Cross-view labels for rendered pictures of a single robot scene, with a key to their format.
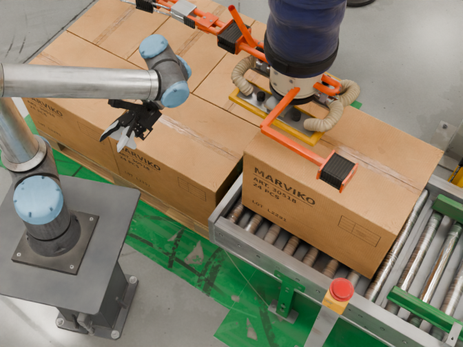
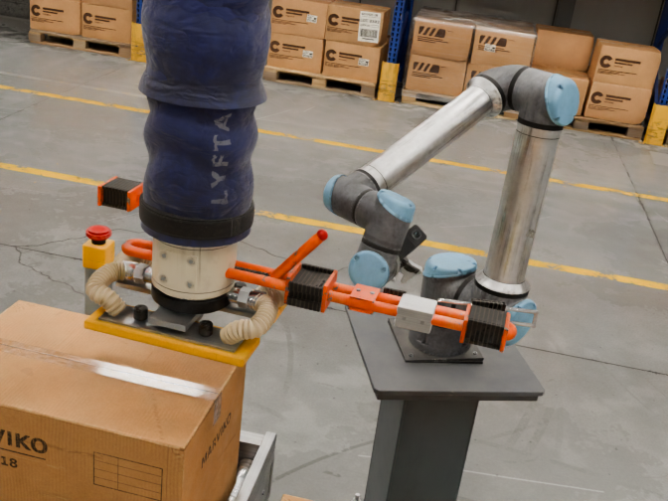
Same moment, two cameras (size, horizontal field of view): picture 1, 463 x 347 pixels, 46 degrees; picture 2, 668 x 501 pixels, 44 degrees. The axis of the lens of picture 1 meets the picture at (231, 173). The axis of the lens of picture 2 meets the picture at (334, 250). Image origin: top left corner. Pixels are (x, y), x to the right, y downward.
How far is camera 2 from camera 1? 283 cm
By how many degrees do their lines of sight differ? 96
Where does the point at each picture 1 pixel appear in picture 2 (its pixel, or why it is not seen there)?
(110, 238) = (376, 348)
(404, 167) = not seen: outside the picture
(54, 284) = not seen: hidden behind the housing
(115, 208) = (393, 371)
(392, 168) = (12, 354)
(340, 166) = (119, 184)
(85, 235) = (405, 343)
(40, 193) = (448, 261)
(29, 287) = not seen: hidden behind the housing
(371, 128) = (42, 396)
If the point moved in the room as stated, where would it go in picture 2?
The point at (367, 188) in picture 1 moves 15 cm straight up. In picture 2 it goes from (56, 331) to (54, 274)
